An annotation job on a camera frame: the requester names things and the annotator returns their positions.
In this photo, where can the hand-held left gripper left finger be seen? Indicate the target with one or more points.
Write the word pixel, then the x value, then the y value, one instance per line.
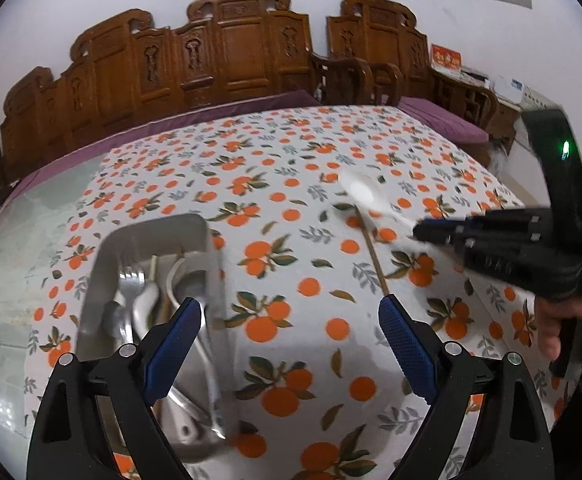
pixel 173 350

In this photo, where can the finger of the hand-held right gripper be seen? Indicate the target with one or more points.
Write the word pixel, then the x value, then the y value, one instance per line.
pixel 511 260
pixel 491 230

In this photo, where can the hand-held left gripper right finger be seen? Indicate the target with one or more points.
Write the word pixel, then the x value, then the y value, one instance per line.
pixel 408 347

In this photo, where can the white spoon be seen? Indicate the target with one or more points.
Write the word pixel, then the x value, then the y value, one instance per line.
pixel 363 190
pixel 178 272

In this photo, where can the light wooden chopstick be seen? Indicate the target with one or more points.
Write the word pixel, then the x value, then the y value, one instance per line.
pixel 154 270

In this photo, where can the white fork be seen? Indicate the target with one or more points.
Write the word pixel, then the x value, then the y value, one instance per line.
pixel 131 272

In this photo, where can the rectangular metal tray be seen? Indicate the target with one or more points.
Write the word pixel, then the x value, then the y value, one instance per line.
pixel 106 250

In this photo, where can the person's right hand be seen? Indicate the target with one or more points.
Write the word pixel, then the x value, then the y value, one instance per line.
pixel 551 335

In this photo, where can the white router box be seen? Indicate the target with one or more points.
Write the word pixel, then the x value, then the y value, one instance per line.
pixel 508 90

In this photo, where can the purple armchair cushion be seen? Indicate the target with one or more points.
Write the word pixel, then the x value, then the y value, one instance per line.
pixel 441 115

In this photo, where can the red desk calendar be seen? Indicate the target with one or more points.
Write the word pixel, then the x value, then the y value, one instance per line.
pixel 446 59

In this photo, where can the orange fruit print tablecloth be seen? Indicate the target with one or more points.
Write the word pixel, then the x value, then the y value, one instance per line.
pixel 291 200

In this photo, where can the carved wooden armchair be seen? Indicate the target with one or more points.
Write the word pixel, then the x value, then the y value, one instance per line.
pixel 386 42

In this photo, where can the carved wooden sofa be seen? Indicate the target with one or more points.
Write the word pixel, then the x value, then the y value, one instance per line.
pixel 236 50

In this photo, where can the white electrical wall cabinet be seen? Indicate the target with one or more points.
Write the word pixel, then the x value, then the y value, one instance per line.
pixel 541 100

